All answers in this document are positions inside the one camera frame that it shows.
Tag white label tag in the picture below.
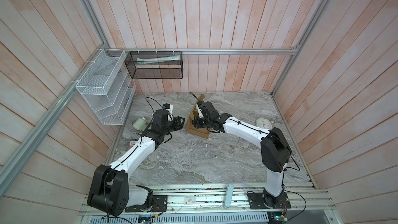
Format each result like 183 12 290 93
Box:
183 196 197 205

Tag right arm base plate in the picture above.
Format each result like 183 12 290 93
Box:
246 189 291 209

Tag black mesh basket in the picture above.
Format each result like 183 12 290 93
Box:
124 52 184 79

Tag aluminium wall frame bar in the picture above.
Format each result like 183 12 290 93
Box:
119 48 298 55

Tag paper sheet in basket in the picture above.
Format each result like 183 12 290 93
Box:
137 55 181 65

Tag white tape roll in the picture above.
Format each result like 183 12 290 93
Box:
133 117 148 133

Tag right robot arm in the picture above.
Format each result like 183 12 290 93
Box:
192 101 292 205

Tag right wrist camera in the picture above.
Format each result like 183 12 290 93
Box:
195 100 203 118

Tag white round clock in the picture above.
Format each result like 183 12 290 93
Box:
256 118 273 130

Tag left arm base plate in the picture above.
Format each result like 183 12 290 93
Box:
124 185 168 213

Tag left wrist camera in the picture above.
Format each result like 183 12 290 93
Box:
162 103 174 114

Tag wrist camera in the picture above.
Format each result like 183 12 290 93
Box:
195 100 203 118
162 103 174 114

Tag white wire mesh shelf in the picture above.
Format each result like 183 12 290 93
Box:
76 49 136 125

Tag aluminium front rail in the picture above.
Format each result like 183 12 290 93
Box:
77 183 336 217

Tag brown cardboard box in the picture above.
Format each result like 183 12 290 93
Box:
185 93 212 140

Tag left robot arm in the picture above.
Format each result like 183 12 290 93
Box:
87 104 185 217

